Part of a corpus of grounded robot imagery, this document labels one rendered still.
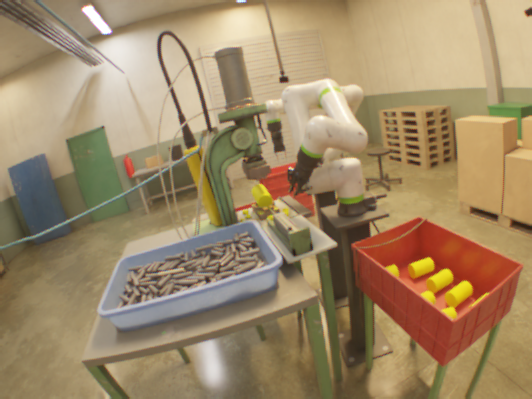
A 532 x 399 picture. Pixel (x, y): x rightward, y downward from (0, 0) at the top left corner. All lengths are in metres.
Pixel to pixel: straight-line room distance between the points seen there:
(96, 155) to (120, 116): 1.03
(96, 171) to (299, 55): 5.46
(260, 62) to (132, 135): 3.34
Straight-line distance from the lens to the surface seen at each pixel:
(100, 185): 7.02
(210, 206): 1.29
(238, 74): 1.21
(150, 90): 6.74
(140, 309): 0.85
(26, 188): 7.37
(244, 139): 1.20
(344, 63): 7.87
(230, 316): 0.83
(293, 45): 7.29
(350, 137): 1.02
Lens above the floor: 1.46
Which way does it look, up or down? 18 degrees down
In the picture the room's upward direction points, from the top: 13 degrees counter-clockwise
